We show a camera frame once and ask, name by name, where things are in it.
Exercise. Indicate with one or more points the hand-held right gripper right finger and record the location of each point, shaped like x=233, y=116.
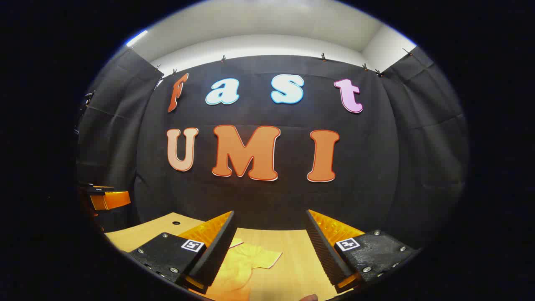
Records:
x=324, y=246

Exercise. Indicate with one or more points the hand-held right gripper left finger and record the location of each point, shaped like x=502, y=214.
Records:
x=217, y=251

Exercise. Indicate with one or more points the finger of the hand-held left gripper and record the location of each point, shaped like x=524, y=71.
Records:
x=110, y=200

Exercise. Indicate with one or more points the orange T-shirt with collar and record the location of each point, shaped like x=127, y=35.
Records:
x=238, y=267

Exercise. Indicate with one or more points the ceiling light strip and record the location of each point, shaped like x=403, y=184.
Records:
x=136, y=38

